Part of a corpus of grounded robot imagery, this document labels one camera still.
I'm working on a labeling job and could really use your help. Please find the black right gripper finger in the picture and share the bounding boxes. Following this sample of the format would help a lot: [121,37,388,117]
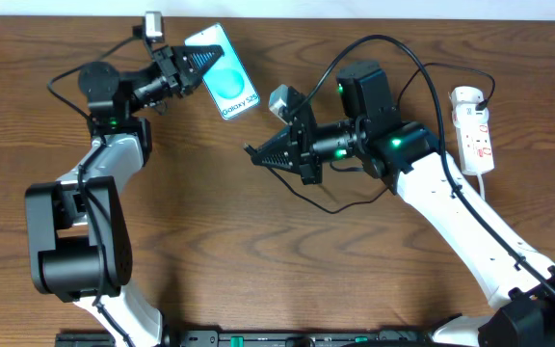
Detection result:
[251,151,294,172]
[244,126,291,159]

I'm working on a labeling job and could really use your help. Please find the black charging cable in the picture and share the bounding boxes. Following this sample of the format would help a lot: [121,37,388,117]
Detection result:
[243,62,496,215]

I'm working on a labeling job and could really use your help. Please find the turquoise screen smartphone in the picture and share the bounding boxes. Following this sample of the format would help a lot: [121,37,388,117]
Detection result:
[184,23,260,120]

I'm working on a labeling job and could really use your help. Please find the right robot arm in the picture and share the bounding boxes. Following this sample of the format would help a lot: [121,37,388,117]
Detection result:
[250,61,555,346]

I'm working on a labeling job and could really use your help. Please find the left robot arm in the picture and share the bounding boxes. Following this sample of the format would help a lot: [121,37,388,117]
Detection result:
[25,44,225,346]

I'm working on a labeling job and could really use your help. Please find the white USB charger plug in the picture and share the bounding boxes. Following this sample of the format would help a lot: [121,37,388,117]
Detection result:
[450,86,485,107]

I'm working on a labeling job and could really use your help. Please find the white power strip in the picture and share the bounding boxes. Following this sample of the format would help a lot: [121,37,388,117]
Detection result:
[452,103,494,175]

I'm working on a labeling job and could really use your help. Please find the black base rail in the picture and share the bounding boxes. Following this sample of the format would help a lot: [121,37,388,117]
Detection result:
[55,329,452,347]

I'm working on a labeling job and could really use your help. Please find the black right camera cable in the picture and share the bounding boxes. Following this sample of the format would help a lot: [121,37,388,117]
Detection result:
[289,33,555,329]

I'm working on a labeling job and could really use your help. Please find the black camera cable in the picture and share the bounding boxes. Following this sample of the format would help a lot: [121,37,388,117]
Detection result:
[45,34,144,347]
[289,33,555,329]

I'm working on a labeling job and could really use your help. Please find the black left camera cable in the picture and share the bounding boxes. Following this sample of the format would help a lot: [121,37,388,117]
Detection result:
[45,34,144,347]

